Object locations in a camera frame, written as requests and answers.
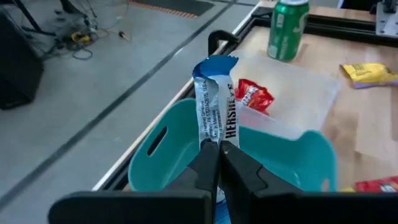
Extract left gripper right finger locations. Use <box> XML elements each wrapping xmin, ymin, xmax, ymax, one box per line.
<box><xmin>220</xmin><ymin>141</ymin><xmax>398</xmax><ymax>224</ymax></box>

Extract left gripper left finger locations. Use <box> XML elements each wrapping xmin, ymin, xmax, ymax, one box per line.
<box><xmin>48</xmin><ymin>139</ymin><xmax>220</xmax><ymax>224</ymax></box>

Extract red Skittles packet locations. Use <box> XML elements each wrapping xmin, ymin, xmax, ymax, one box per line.
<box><xmin>354</xmin><ymin>175</ymin><xmax>398</xmax><ymax>194</ymax></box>
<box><xmin>234</xmin><ymin>78</ymin><xmax>275</xmax><ymax>116</ymax></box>

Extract blue white Hershey's bar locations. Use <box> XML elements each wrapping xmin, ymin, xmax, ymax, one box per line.
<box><xmin>192</xmin><ymin>54</ymin><xmax>241</xmax><ymax>224</ymax></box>

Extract teal plastic basket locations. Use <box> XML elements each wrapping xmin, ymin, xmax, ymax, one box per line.
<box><xmin>127</xmin><ymin>98</ymin><xmax>338</xmax><ymax>192</ymax></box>

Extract clear plastic container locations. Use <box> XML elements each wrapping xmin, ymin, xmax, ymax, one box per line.
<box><xmin>228</xmin><ymin>49</ymin><xmax>340</xmax><ymax>141</ymax></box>

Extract green Sprite can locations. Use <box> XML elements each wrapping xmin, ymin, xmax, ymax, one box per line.
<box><xmin>266</xmin><ymin>0</ymin><xmax>310</xmax><ymax>62</ymax></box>

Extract black equipment case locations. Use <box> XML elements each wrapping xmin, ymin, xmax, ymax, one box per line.
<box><xmin>0</xmin><ymin>12</ymin><xmax>44</xmax><ymax>110</ymax></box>

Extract black floor mat orange edge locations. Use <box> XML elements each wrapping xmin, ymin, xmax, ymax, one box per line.
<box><xmin>129</xmin><ymin>0</ymin><xmax>215</xmax><ymax>19</ymax></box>

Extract tangled floor cables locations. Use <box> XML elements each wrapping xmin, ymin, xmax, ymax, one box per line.
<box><xmin>40</xmin><ymin>0</ymin><xmax>131</xmax><ymax>62</ymax></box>

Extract black frame bracket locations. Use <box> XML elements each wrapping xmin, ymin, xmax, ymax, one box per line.
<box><xmin>207</xmin><ymin>29</ymin><xmax>240</xmax><ymax>57</ymax></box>

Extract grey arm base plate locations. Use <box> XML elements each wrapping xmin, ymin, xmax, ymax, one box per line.
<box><xmin>374</xmin><ymin>0</ymin><xmax>398</xmax><ymax>39</ymax></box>

